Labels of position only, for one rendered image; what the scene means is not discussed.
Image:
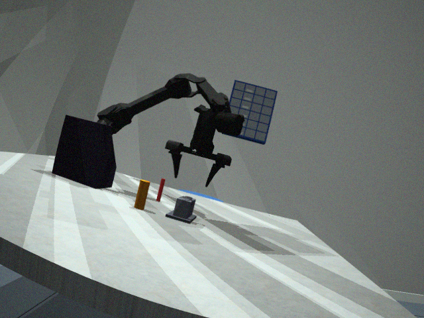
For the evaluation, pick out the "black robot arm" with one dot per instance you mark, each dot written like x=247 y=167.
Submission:
x=219 y=116

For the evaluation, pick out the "red peg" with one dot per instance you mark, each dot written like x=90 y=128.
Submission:
x=160 y=190

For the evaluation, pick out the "brown cylinder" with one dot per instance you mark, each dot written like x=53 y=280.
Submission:
x=141 y=194

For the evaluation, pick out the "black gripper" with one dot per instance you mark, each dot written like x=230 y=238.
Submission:
x=201 y=141

